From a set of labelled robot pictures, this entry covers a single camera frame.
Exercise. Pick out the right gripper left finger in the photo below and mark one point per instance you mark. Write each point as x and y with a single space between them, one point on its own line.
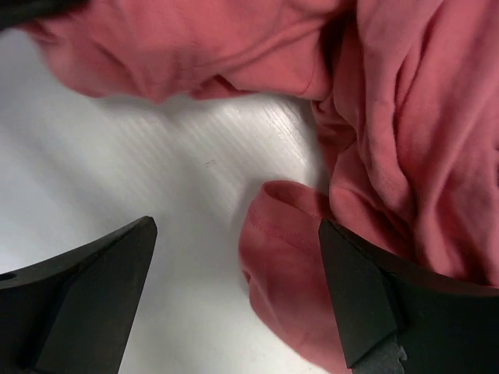
73 313

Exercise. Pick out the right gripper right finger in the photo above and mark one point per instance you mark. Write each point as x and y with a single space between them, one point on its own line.
394 316

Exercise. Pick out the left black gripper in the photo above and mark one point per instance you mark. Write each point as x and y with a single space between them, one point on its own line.
18 12

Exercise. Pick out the red t-shirt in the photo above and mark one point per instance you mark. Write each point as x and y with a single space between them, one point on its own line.
405 95

